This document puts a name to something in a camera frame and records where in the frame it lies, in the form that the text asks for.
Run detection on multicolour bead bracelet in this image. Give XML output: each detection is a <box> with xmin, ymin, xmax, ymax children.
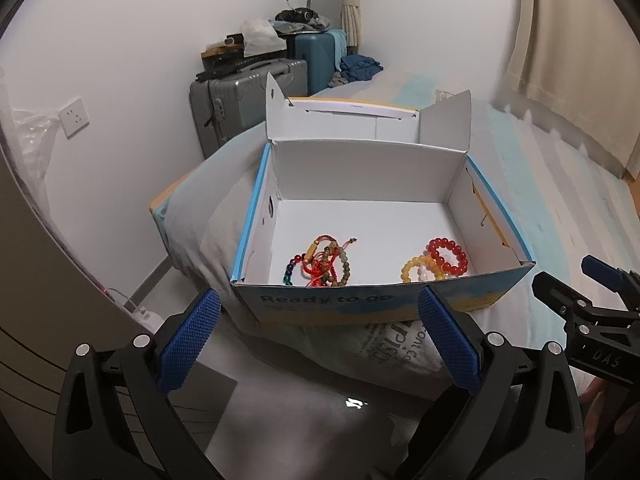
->
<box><xmin>282</xmin><ymin>254</ymin><xmax>306</xmax><ymax>286</ymax></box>

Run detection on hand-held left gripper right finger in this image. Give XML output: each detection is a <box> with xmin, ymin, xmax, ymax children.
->
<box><xmin>395</xmin><ymin>285</ymin><xmax>588</xmax><ymax>480</ymax></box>

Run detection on person's right hand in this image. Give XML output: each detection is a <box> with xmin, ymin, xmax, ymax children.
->
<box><xmin>581</xmin><ymin>377</ymin><xmax>640</xmax><ymax>442</ymax></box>

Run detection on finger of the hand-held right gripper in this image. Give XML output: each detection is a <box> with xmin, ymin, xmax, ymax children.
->
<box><xmin>581</xmin><ymin>255</ymin><xmax>640</xmax><ymax>293</ymax></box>
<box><xmin>531</xmin><ymin>272</ymin><xmax>640</xmax><ymax>320</ymax></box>

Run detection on white plastic bag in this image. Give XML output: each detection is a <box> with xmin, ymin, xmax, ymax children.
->
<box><xmin>239</xmin><ymin>16</ymin><xmax>282</xmax><ymax>57</ymax></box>

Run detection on clear plastic bag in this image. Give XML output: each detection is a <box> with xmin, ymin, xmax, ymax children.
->
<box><xmin>9</xmin><ymin>106</ymin><xmax>62</xmax><ymax>203</ymax></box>

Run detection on red bead bracelet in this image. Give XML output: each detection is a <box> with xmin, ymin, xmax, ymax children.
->
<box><xmin>426</xmin><ymin>237</ymin><xmax>469</xmax><ymax>277</ymax></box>

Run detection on grey hard suitcase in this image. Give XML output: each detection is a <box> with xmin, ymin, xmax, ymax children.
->
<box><xmin>189</xmin><ymin>58</ymin><xmax>309</xmax><ymax>159</ymax></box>

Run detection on blue crumpled clothes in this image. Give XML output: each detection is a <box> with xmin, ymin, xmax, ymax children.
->
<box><xmin>330</xmin><ymin>54</ymin><xmax>385</xmax><ymax>86</ymax></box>

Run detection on beige long curtain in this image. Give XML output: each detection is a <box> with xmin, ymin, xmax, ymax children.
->
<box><xmin>501</xmin><ymin>0</ymin><xmax>640</xmax><ymax>182</ymax></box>

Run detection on yellow bead bracelet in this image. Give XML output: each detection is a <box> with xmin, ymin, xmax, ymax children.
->
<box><xmin>400</xmin><ymin>255</ymin><xmax>446</xmax><ymax>285</ymax></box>

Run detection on green brown bead bracelet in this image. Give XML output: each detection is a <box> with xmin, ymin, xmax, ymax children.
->
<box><xmin>320</xmin><ymin>241</ymin><xmax>354</xmax><ymax>287</ymax></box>

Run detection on beige tied curtain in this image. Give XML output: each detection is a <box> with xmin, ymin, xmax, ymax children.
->
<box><xmin>339</xmin><ymin>0</ymin><xmax>364</xmax><ymax>57</ymax></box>

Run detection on teal hard suitcase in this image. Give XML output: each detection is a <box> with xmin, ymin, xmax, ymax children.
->
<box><xmin>294</xmin><ymin>30</ymin><xmax>347</xmax><ymax>95</ymax></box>

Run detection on white cardboard box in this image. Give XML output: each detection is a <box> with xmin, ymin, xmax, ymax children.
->
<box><xmin>230</xmin><ymin>72</ymin><xmax>537</xmax><ymax>327</ymax></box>

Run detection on black keyboard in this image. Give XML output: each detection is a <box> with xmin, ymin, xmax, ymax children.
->
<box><xmin>196</xmin><ymin>47</ymin><xmax>281</xmax><ymax>82</ymax></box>

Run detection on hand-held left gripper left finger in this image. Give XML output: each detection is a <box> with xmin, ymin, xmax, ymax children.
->
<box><xmin>52</xmin><ymin>287</ymin><xmax>226</xmax><ymax>480</ymax></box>

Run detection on dark items pile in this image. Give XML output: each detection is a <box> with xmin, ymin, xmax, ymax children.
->
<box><xmin>270</xmin><ymin>6</ymin><xmax>332</xmax><ymax>35</ymax></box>

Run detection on white wall socket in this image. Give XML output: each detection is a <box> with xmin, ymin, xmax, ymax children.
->
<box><xmin>58</xmin><ymin>97</ymin><xmax>91</xmax><ymax>137</ymax></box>

